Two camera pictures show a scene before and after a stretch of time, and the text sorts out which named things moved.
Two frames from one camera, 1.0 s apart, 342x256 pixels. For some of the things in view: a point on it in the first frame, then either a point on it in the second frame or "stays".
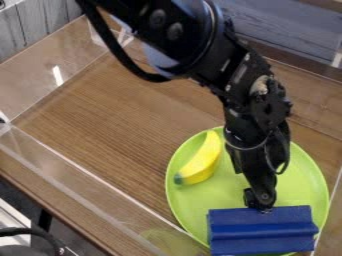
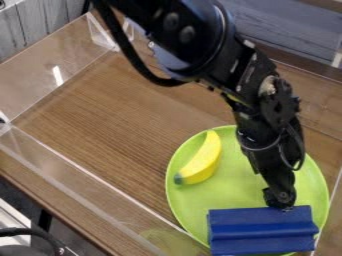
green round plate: (300, 185) stays
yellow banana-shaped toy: (203, 162) stays
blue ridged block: (243, 231) stays
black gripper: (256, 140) to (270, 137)
